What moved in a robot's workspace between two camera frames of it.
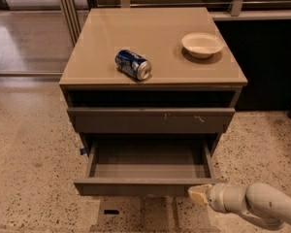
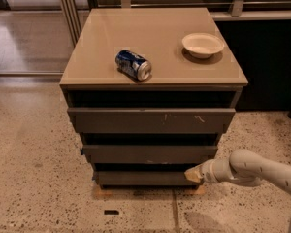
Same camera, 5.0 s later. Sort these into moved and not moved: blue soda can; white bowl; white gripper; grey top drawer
Moved: white gripper
Not moved: blue soda can; grey top drawer; white bowl
